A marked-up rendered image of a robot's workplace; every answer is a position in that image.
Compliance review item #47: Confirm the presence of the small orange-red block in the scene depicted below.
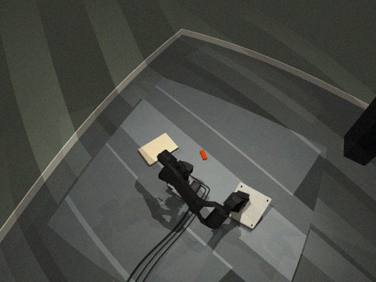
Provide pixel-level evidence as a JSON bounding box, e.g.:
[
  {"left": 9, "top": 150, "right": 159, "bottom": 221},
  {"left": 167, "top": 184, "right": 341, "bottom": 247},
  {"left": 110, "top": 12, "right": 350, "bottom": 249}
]
[{"left": 200, "top": 150, "right": 207, "bottom": 160}]

